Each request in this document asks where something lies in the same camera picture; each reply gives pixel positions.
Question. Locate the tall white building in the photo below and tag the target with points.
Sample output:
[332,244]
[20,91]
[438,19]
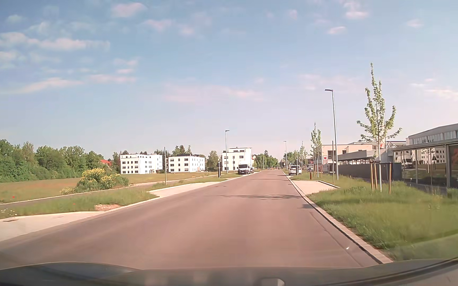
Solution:
[237,157]

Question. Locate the white van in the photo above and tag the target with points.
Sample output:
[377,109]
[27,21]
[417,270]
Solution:
[243,169]

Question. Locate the row of trees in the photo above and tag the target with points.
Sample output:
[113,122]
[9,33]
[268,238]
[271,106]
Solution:
[266,161]

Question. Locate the white apartment building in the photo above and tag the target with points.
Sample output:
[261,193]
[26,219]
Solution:
[186,163]
[140,163]

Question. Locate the thin pole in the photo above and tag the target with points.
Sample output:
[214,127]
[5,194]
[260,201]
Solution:
[165,167]

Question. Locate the silver parked car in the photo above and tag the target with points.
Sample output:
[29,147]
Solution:
[294,170]

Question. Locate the grey asphalt road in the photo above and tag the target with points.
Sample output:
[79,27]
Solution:
[245,222]

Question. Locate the young tree with wooden stakes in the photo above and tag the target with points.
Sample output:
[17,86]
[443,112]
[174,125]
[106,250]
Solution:
[378,119]
[316,149]

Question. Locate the pale concrete driveway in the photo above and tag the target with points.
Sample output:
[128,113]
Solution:
[312,186]

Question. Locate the beige commercial building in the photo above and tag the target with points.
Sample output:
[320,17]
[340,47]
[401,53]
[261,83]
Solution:
[352,153]

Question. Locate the car's own bonnet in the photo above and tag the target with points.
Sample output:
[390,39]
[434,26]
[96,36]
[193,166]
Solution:
[213,276]

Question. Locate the dark fence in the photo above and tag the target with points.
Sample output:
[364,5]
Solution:
[364,170]

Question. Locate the yellow flowering bush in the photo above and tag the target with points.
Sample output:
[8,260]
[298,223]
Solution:
[96,180]

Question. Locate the grass verge strip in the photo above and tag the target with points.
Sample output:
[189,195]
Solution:
[78,202]

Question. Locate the grass verge with young trees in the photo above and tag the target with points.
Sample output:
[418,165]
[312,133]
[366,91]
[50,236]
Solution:
[392,214]

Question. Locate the side path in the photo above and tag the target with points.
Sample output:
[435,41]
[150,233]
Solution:
[54,197]

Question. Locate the wood of green trees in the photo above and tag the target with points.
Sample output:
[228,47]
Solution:
[22,163]

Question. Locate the dry grass field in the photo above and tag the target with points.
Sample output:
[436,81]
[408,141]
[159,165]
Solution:
[26,188]

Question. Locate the pale concrete pavement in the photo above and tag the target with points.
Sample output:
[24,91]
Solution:
[30,224]

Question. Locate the glass-fronted showroom building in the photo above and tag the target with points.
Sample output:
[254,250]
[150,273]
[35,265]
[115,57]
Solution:
[451,159]

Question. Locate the tall grey lamp post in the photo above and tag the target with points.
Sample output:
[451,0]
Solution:
[334,135]

